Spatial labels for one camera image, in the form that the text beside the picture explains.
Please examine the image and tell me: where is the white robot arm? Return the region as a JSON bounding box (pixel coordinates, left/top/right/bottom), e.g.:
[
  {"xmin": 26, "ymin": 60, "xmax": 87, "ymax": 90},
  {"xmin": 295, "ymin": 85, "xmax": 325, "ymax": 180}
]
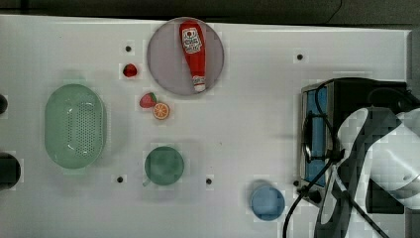
[{"xmin": 314, "ymin": 107, "xmax": 419, "ymax": 238}]

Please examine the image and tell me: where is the black toaster oven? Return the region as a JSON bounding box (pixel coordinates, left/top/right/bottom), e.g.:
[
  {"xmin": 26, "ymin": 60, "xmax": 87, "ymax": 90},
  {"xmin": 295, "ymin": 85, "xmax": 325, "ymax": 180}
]
[{"xmin": 298, "ymin": 77, "xmax": 419, "ymax": 214}]

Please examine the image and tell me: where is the orange slice toy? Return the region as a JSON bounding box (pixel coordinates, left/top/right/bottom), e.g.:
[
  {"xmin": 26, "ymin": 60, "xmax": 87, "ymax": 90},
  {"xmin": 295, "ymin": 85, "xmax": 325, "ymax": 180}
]
[{"xmin": 154, "ymin": 102, "xmax": 170, "ymax": 120}]

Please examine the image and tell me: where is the pink strawberry toy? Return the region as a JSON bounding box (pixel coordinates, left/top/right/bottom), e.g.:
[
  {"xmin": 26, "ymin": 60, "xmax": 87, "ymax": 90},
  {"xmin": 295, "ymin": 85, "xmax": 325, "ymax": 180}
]
[{"xmin": 139, "ymin": 92, "xmax": 158, "ymax": 108}]

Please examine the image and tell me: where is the green cup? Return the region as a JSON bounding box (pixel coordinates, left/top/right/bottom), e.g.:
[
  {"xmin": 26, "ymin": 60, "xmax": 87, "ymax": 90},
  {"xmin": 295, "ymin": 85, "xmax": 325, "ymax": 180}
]
[{"xmin": 143, "ymin": 147, "xmax": 184, "ymax": 186}]

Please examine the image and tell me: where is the grey round plate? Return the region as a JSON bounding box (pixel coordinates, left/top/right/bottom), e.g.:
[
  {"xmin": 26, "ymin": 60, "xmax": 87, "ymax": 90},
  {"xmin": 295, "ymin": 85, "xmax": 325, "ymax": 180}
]
[{"xmin": 147, "ymin": 17, "xmax": 225, "ymax": 96}]

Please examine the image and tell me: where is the red ketchup bottle toy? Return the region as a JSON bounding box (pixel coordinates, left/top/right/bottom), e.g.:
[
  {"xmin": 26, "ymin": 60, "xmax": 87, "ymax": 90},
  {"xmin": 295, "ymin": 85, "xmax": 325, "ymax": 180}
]
[{"xmin": 178, "ymin": 20, "xmax": 206, "ymax": 92}]

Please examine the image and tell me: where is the dark red strawberry toy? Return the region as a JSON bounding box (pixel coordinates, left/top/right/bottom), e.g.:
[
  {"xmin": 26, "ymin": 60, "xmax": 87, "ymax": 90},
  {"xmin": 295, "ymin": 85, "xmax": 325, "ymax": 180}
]
[{"xmin": 123, "ymin": 63, "xmax": 138, "ymax": 77}]

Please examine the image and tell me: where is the blue bowl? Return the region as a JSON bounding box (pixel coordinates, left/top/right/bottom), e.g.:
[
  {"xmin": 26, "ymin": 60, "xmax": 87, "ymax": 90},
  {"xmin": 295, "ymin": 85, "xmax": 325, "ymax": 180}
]
[{"xmin": 250, "ymin": 185, "xmax": 285, "ymax": 221}]

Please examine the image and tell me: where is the green perforated colander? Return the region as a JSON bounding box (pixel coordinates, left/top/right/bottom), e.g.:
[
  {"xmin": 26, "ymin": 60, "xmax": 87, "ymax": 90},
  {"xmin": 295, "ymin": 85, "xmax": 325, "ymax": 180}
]
[{"xmin": 45, "ymin": 84, "xmax": 106, "ymax": 170}]

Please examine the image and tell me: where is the black cylinder at table edge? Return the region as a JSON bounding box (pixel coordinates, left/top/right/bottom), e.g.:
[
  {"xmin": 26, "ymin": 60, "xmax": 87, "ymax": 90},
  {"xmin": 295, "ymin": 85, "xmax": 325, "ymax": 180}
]
[{"xmin": 0, "ymin": 153, "xmax": 21, "ymax": 190}]

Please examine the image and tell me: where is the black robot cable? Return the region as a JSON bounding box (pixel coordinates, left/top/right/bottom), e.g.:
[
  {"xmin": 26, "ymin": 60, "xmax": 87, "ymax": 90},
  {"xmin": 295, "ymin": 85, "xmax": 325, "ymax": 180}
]
[{"xmin": 281, "ymin": 77, "xmax": 390, "ymax": 238}]

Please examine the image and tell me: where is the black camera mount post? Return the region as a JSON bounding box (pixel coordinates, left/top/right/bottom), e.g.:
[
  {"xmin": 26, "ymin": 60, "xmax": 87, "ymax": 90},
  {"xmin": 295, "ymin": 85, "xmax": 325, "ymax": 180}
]
[{"xmin": 0, "ymin": 94, "xmax": 8, "ymax": 114}]

